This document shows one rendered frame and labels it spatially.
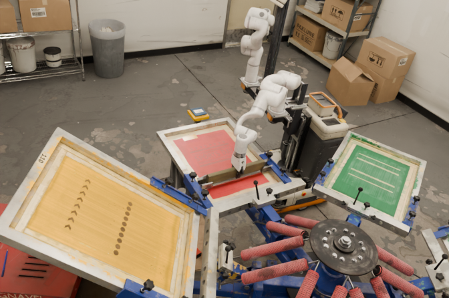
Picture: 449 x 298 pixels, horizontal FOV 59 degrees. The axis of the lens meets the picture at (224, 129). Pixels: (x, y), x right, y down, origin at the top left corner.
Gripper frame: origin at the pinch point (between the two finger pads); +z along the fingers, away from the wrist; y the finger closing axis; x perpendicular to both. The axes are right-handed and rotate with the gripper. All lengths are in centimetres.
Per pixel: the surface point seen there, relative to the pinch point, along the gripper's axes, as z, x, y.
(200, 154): 5.9, 9.2, 31.0
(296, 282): -1, 13, -79
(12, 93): 101, 109, 313
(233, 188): 5.9, 4.4, -6.0
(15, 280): -9, 126, -32
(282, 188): -2.7, -17.7, -25.0
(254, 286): -3, 33, -73
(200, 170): 5.9, 16.6, 15.8
